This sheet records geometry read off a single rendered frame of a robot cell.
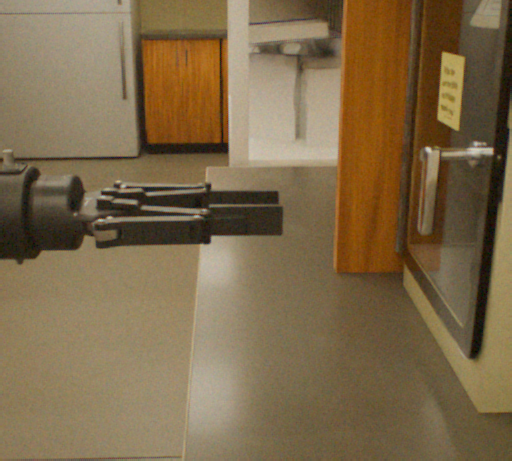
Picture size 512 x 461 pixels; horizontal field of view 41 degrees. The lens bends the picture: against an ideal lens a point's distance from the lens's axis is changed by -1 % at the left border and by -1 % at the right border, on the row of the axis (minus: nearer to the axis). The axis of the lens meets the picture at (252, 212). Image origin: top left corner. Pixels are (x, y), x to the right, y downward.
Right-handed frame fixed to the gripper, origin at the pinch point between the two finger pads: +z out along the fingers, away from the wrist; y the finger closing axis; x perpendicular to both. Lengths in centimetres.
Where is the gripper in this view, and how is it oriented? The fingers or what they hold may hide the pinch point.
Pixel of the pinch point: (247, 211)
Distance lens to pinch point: 69.1
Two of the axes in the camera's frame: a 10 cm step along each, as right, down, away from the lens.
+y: -0.4, -3.3, 9.4
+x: -0.1, 9.4, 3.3
